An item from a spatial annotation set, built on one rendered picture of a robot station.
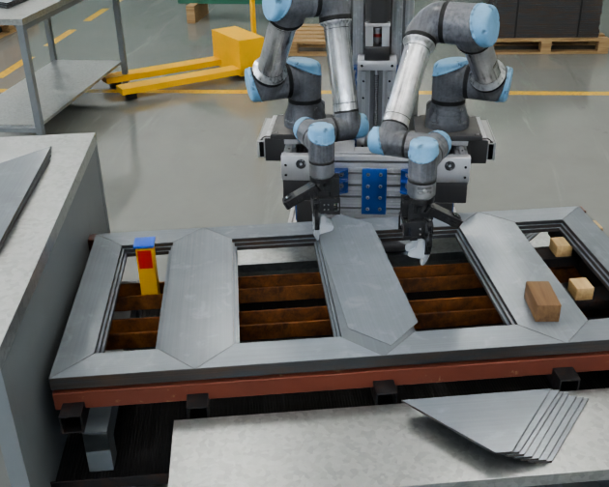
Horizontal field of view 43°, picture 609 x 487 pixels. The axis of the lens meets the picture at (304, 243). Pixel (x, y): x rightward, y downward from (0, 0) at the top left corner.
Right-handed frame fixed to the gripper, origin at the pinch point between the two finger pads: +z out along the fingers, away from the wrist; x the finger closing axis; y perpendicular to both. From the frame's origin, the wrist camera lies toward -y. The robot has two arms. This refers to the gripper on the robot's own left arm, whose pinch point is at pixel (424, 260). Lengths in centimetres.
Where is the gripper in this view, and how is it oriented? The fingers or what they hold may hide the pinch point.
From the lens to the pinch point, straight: 218.6
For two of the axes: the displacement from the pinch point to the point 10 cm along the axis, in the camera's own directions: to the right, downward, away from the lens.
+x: 0.9, 4.6, -8.8
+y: -10.0, 0.6, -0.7
